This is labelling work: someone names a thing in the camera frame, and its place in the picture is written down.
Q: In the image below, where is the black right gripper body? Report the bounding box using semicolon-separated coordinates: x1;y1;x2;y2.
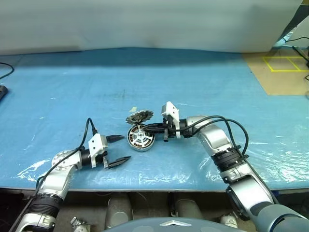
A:
162;114;179;143

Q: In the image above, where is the thin black table cable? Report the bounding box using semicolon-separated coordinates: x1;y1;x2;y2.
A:
0;62;14;80

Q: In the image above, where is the grey robot torso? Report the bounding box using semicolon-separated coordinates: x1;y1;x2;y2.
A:
103;217;211;232

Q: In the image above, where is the black box device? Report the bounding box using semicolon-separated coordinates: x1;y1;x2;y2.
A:
0;84;9;102

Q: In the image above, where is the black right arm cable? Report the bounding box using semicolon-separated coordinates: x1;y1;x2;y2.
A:
183;115;250;158

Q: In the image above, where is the black background cable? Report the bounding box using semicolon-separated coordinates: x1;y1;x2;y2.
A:
287;36;309;44

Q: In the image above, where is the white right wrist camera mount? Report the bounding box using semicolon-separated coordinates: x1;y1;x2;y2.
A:
160;101;181;139

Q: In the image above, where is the grey rounded leg shape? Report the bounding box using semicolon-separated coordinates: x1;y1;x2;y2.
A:
106;193;132;229
172;193;202;219

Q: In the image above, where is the silver toothed gear part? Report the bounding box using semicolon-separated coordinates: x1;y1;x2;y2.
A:
125;110;155;126

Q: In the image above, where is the white backdrop sheet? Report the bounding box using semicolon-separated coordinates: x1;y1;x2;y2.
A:
0;0;306;57

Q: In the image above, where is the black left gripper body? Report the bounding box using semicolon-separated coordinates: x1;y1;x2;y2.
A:
96;150;110;170

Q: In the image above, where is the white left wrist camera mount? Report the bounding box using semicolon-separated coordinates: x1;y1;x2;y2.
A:
87;134;109;169

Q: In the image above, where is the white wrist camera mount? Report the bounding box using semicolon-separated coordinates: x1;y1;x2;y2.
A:
160;101;181;139
87;134;109;169

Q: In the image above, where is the blue plastic table cover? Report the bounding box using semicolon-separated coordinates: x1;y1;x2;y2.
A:
0;47;309;193

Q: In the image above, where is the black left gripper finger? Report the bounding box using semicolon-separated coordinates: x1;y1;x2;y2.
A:
106;156;132;169
106;134;125;144

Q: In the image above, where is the dark diagonal background bar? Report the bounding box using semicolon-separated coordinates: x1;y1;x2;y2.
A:
277;14;309;42

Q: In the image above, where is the brown floor board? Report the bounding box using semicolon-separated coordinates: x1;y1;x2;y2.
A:
241;44;309;96

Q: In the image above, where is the yellow tape square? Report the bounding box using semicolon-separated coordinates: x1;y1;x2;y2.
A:
263;56;309;73

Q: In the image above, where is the small white metal fitting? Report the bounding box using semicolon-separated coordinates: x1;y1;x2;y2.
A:
220;214;239;229
70;217;91;232

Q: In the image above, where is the black round rotor cap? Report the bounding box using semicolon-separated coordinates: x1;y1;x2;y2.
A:
127;125;155;152

